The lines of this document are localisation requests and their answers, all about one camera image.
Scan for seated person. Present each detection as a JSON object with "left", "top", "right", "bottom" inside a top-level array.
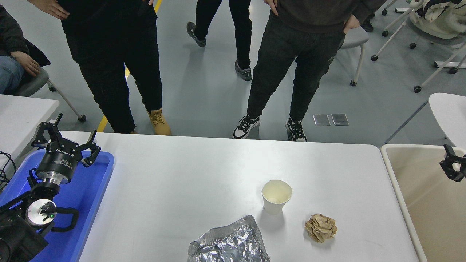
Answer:
[{"left": 0, "top": 4, "right": 51, "bottom": 94}]

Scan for grey seat white frame chair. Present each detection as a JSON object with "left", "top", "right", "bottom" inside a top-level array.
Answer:
[{"left": 339, "top": 25, "right": 370, "bottom": 87}]

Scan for seated person's hand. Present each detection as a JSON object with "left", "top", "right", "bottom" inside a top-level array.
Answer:
[{"left": 10, "top": 51, "right": 41, "bottom": 77}]

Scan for tan paper ball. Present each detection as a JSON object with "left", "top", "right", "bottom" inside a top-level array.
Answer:
[{"left": 304, "top": 213, "right": 338, "bottom": 243}]

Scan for large pale plastic bin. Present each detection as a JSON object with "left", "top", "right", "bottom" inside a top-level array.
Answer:
[{"left": 380, "top": 144, "right": 466, "bottom": 262}]

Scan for white paper cup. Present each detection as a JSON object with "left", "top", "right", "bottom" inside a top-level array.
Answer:
[{"left": 262, "top": 179, "right": 293, "bottom": 215}]

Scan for cream jacket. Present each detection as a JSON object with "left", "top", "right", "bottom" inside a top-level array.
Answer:
[{"left": 408, "top": 0, "right": 466, "bottom": 39}]

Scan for silver foil tray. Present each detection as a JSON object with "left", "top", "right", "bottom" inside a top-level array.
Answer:
[{"left": 188, "top": 215, "right": 270, "bottom": 262}]

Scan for white rectangular side table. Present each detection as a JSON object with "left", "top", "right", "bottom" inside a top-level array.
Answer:
[{"left": 0, "top": 94, "right": 60, "bottom": 171}]

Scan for blue plastic tray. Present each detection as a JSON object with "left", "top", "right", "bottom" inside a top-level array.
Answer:
[{"left": 0, "top": 149, "right": 115, "bottom": 262}]

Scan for white frame rolling chair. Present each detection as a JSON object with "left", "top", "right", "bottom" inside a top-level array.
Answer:
[
  {"left": 371, "top": 16, "right": 466, "bottom": 93},
  {"left": 382, "top": 0, "right": 414, "bottom": 37}
]

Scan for thin black cable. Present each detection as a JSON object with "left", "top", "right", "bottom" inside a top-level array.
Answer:
[{"left": 0, "top": 151, "right": 17, "bottom": 191}]

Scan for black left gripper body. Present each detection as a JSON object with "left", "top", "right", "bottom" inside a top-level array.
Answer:
[{"left": 36, "top": 140, "right": 81, "bottom": 179}]

